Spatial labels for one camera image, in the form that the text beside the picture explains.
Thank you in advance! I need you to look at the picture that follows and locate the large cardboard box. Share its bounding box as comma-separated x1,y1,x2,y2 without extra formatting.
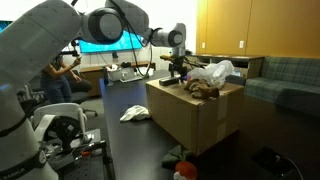
145,78,245,157

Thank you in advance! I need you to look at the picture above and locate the white cloth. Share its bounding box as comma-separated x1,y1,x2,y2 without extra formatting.
119,104,152,123

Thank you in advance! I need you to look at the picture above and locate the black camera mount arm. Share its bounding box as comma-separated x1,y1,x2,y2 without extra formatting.
61,39,81,58

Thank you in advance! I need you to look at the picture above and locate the orange black clamp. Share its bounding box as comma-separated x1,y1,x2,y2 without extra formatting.
78,140,108,158

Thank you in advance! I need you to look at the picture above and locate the white plastic bag orange print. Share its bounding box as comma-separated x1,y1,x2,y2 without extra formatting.
187,59,235,89

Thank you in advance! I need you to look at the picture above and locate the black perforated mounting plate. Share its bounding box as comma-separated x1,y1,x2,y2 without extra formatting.
56,128,116,180

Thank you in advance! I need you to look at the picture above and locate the dark bottle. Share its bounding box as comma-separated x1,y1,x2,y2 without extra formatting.
102,66,111,87

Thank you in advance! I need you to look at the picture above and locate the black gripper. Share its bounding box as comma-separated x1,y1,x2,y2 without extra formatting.
168,56,188,83

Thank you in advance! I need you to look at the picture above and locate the table cable hatch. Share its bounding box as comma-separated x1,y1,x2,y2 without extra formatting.
251,146,304,180

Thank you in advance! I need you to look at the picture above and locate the black office chair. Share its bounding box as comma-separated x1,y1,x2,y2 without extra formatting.
63,69,99,118

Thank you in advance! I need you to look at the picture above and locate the plaid sofa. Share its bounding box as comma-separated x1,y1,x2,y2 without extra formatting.
244,55,320,116

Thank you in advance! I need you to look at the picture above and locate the brown plush toy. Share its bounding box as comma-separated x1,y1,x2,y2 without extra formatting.
183,78,221,100

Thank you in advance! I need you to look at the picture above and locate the dark grey chair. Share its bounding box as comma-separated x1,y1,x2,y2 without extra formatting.
225,74,247,87

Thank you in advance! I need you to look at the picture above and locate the white storage tray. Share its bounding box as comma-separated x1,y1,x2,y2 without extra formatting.
108,68,136,83

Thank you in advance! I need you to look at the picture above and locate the large wall monitor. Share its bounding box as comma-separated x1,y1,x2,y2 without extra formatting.
79,29,144,54

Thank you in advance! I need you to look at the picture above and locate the red and green plush toy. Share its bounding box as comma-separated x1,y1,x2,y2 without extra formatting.
161,144,199,180

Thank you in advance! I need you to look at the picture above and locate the smaller monitor screen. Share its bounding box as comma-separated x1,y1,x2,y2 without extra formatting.
0,20,13,33

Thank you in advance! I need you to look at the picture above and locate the woman in striped top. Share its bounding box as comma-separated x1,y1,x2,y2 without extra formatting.
39,54,83,104

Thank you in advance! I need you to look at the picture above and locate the black whiteboard eraser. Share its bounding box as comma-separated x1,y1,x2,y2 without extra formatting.
158,76,183,87

